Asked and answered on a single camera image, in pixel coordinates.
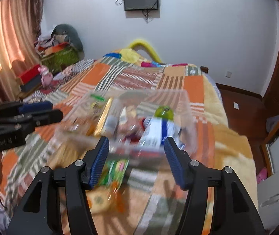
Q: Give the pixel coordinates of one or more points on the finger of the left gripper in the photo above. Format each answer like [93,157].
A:
[34,119]
[15,108]

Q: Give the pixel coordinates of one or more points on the red snack packet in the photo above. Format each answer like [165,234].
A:
[133,129]

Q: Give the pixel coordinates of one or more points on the large yellow bread bag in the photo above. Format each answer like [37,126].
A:
[66,154]

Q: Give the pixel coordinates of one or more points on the green seal nut bag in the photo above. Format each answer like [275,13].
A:
[93,107]

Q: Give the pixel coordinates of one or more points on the blue white snack bag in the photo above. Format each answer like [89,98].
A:
[157,130]

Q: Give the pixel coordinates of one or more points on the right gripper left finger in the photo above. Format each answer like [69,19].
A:
[52,191]

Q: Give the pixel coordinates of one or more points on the patchwork striped bed blanket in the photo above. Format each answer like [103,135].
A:
[154,203]

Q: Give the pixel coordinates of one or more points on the pink orange curtains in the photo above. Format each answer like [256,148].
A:
[19,28]

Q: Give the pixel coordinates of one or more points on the wall power socket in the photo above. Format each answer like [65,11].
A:
[228,74]

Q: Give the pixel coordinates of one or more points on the green storage bag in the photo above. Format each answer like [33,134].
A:
[58,61]

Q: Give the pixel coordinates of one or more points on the clear plastic storage bin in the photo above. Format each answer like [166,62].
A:
[137,103]

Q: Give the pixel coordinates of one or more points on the pink plush toy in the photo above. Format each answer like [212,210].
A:
[46,76]

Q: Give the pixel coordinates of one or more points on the red box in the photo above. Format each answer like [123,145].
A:
[28,75]

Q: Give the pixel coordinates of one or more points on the yellow biscuit packet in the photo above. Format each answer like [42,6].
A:
[103,199]

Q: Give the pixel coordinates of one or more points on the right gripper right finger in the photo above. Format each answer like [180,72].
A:
[233,209]

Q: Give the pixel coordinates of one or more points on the brown cracker sleeve packet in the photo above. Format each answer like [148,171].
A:
[112,112]

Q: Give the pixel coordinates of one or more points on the green jelly cup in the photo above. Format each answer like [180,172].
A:
[164,112]

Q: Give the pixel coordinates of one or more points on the green chip packet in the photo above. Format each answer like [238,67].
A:
[113,173]

